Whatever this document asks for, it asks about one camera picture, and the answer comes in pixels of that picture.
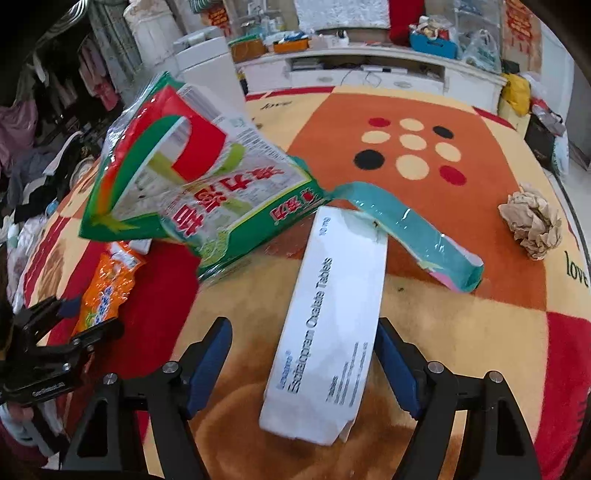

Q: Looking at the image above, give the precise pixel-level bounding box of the clear plastic bag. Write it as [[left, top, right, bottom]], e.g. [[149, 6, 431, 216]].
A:
[[462, 28, 502, 73]]

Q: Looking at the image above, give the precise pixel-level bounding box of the white medicine box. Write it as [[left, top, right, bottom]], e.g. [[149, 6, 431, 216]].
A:
[[259, 205, 387, 446]]

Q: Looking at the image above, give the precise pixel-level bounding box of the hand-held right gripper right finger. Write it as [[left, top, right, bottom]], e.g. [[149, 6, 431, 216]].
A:
[[376, 316, 543, 480]]

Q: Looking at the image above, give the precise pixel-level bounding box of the pile of clothes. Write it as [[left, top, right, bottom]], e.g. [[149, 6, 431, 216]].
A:
[[0, 106, 98, 259]]

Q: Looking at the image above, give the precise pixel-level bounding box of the yellow bag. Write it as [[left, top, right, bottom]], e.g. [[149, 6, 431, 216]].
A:
[[501, 73, 532, 116]]

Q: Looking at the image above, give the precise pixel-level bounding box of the teal wrapper strip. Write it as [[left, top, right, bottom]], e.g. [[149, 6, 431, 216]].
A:
[[330, 181, 485, 294]]

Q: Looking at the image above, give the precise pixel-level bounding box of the black box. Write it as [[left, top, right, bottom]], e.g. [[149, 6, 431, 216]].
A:
[[524, 113, 557, 169]]

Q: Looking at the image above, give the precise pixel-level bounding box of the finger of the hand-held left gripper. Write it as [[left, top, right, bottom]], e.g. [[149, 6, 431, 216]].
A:
[[11, 296, 83, 340], [65, 318, 125, 356]]

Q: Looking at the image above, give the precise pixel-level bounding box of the large red hanging ornament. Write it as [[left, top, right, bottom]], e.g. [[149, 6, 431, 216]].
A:
[[502, 0, 543, 70]]

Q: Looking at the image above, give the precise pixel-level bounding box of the small red hanging ornament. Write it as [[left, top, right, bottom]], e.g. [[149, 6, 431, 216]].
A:
[[205, 0, 232, 35]]

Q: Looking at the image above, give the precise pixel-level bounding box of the printed patchwork blanket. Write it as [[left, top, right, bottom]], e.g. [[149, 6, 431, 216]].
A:
[[9, 85, 591, 480]]

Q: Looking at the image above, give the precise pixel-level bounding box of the blue storage basket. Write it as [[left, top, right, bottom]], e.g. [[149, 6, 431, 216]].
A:
[[409, 30, 458, 60]]

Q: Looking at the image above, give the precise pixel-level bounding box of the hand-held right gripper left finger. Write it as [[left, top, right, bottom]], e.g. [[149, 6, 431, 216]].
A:
[[60, 316, 234, 480]]

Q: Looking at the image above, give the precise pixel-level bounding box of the crumpled brown paper ball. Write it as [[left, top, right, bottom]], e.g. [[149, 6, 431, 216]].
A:
[[498, 184, 564, 261]]

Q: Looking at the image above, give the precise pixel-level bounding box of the green red snack bag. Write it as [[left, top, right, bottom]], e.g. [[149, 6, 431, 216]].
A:
[[78, 71, 333, 283]]

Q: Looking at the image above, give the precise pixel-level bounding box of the white television cabinet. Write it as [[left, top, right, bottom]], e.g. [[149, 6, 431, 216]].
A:
[[238, 39, 508, 112]]

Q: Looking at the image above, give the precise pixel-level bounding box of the red cloth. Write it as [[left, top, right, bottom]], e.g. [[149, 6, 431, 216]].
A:
[[388, 0, 426, 46]]

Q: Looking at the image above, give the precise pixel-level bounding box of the row of hanging clothes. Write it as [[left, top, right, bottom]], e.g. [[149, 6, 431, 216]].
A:
[[28, 37, 121, 116]]

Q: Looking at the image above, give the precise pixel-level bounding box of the lace covered air conditioner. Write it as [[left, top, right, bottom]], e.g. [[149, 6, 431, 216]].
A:
[[127, 0, 178, 70]]

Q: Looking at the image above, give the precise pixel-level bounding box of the orange snack wrapper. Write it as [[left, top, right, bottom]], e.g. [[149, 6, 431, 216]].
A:
[[71, 240, 147, 337]]

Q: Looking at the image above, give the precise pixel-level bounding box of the patterned curtain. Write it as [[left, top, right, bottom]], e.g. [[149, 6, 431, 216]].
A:
[[88, 0, 144, 79]]

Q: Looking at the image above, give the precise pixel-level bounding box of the white quilted cloth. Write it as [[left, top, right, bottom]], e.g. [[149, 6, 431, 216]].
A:
[[294, 0, 389, 29]]

